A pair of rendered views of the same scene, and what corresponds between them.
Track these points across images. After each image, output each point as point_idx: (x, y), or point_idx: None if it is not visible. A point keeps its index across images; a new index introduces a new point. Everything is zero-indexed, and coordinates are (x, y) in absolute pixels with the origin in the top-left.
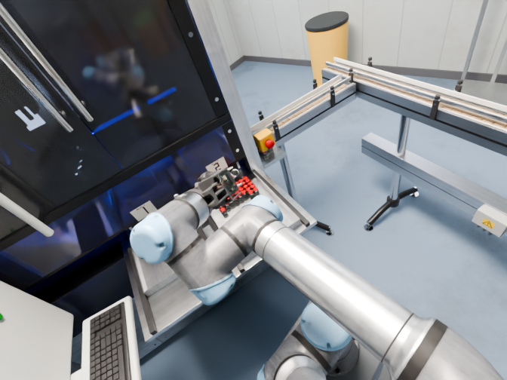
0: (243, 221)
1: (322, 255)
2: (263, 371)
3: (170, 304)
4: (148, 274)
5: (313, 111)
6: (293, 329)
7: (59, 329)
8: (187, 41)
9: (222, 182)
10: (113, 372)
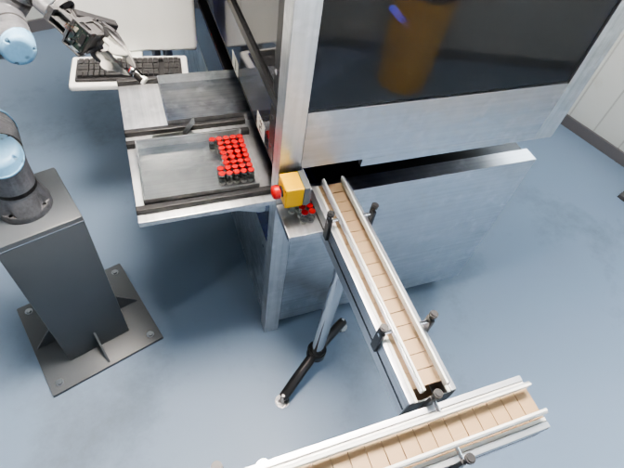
0: (4, 20)
1: None
2: (3, 112)
3: (136, 96)
4: (184, 84)
5: (359, 297)
6: (60, 185)
7: (174, 34)
8: None
9: (68, 25)
10: None
